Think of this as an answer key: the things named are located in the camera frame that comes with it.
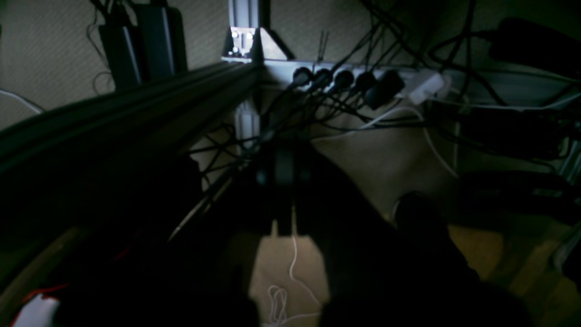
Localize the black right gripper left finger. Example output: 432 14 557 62
59 150 291 327

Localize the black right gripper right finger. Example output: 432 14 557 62
297 145 532 327

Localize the white power strip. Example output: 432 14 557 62
266 60 453 109

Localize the black power adapter brick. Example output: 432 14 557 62
98 23 143 90

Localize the thin white cable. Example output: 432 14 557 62
266 234 325 327

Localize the aluminium frame post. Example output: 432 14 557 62
222 0 293 154

